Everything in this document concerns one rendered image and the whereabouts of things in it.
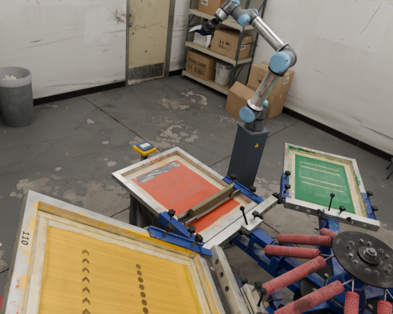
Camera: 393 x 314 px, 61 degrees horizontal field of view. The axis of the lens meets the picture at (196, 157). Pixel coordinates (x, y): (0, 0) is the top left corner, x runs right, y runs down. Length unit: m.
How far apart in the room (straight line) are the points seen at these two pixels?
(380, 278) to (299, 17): 4.67
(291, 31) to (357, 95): 1.43
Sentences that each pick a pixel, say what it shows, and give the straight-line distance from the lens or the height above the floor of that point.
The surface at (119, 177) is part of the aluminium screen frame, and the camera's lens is 2.18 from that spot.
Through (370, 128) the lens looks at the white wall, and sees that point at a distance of 5.53.
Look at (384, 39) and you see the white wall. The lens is 5.28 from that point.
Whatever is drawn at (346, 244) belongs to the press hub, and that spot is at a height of 1.31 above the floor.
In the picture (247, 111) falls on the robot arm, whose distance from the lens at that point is 2.29.
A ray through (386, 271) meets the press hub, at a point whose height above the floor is 1.31.
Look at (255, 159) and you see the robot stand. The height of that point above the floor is 0.95.
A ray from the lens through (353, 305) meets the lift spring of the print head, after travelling 1.52.
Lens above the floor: 2.32
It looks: 33 degrees down
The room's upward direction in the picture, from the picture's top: 9 degrees clockwise
